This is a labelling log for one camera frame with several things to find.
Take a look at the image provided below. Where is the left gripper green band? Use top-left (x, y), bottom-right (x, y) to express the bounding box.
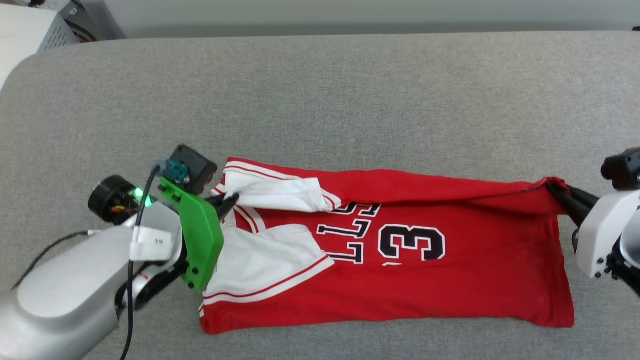
top-left (88, 175), bottom-right (240, 308)

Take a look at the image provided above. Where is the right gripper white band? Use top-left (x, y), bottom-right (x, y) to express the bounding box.
top-left (546, 180), bottom-right (640, 279)

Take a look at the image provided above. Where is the red white basketball jersey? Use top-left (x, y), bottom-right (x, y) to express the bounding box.
top-left (198, 157), bottom-right (576, 335)

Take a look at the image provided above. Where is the grey partition foot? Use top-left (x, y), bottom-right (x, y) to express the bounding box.
top-left (75, 0), bottom-right (126, 41)

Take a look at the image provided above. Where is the white partition panel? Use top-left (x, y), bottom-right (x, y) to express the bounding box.
top-left (102, 0), bottom-right (640, 37)

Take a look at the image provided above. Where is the white metal equipment box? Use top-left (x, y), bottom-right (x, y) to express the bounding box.
top-left (0, 4), bottom-right (81, 91)

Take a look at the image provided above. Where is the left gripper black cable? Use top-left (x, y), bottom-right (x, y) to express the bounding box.
top-left (11, 159), bottom-right (176, 360)

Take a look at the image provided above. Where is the black power cable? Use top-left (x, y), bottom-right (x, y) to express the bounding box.
top-left (64, 17), bottom-right (98, 43)

